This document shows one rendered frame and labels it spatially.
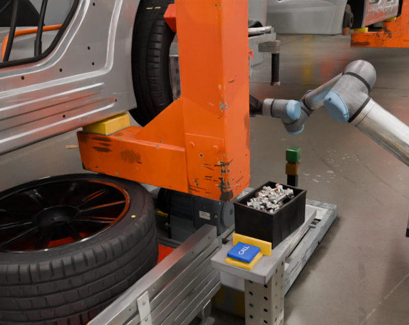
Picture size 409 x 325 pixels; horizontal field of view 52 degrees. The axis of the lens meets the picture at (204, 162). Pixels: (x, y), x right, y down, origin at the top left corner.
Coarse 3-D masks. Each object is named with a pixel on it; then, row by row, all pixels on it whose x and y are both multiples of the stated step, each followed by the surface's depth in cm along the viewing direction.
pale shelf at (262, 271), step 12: (312, 216) 140; (300, 228) 131; (288, 240) 125; (276, 252) 120; (288, 252) 124; (216, 264) 118; (228, 264) 115; (264, 264) 114; (276, 264) 116; (240, 276) 114; (252, 276) 112; (264, 276) 110
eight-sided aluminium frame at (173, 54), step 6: (174, 42) 166; (174, 48) 164; (174, 54) 165; (174, 60) 166; (174, 66) 167; (174, 72) 168; (174, 78) 169; (174, 84) 170; (180, 84) 172; (174, 90) 171; (180, 90) 173; (174, 96) 172
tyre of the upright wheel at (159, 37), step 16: (144, 0) 179; (160, 0) 175; (144, 16) 171; (160, 16) 167; (144, 32) 169; (160, 32) 164; (144, 48) 167; (160, 48) 164; (144, 64) 168; (160, 64) 166; (144, 80) 170; (160, 80) 167; (144, 96) 174; (160, 96) 170; (144, 112) 181; (160, 112) 175
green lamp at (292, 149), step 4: (288, 148) 139; (292, 148) 138; (296, 148) 138; (300, 148) 139; (288, 152) 138; (292, 152) 137; (296, 152) 136; (300, 152) 139; (288, 156) 138; (292, 156) 137; (296, 156) 137; (300, 156) 139; (288, 160) 138; (292, 160) 138; (296, 160) 137
